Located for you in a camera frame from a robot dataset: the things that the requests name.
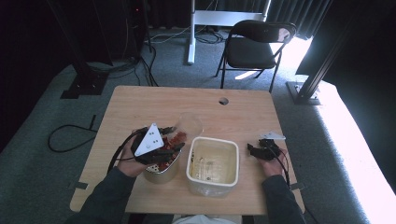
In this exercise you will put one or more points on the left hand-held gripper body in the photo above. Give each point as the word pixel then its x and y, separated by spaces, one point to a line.
pixel 149 143

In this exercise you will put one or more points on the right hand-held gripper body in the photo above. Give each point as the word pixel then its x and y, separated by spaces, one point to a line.
pixel 269 151

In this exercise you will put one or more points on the pile of red food pieces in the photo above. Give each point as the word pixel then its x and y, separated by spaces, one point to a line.
pixel 172 141

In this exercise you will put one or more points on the clear plastic cup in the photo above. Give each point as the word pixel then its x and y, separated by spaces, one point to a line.
pixel 190 124

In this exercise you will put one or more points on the metal strainer bowl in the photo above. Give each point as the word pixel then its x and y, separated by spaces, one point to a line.
pixel 163 175

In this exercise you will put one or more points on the white square container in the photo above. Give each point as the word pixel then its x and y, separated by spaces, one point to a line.
pixel 214 161

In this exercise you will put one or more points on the person's right hand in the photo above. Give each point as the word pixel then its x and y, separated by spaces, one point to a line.
pixel 274 166

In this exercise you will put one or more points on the person's left hand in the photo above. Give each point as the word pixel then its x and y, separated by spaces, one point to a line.
pixel 130 166

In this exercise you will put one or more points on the grey tape piece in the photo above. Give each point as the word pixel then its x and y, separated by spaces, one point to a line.
pixel 77 185
pixel 297 186

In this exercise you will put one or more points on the white cloth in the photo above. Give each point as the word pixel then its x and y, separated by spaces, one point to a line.
pixel 202 219

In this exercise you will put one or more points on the black stand with base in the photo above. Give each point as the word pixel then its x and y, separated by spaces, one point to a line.
pixel 85 82

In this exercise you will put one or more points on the black folding chair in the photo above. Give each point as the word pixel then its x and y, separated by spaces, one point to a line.
pixel 249 53

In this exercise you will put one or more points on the dark curtain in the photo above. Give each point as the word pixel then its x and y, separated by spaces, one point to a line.
pixel 299 15

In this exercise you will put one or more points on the black metal post with base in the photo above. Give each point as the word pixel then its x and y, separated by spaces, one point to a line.
pixel 306 93

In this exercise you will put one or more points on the white desk frame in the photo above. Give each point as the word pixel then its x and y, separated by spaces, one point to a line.
pixel 218 18

